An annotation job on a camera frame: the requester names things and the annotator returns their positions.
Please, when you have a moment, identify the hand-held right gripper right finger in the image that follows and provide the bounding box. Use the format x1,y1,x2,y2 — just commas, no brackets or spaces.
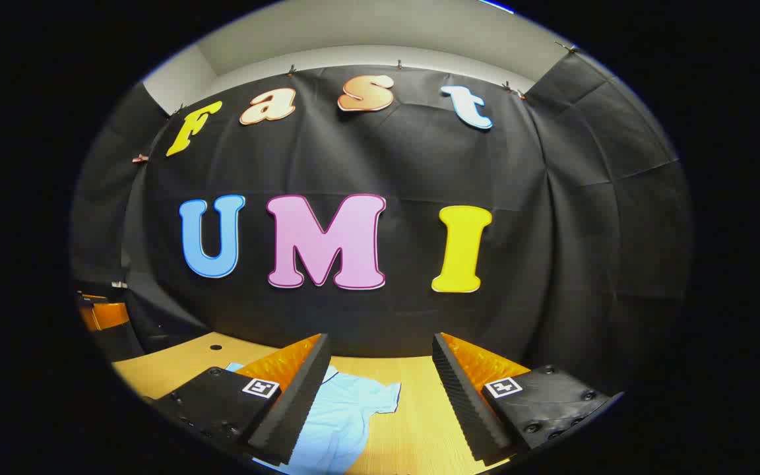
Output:
431,332,624,465

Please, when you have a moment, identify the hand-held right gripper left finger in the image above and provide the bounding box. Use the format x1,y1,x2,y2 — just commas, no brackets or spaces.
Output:
149,333,332,466

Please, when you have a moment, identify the light blue T-shirt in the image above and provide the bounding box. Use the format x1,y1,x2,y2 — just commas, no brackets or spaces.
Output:
225,362,402,475

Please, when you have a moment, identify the black backdrop cloth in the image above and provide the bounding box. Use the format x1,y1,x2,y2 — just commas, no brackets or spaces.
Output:
70,49,694,396

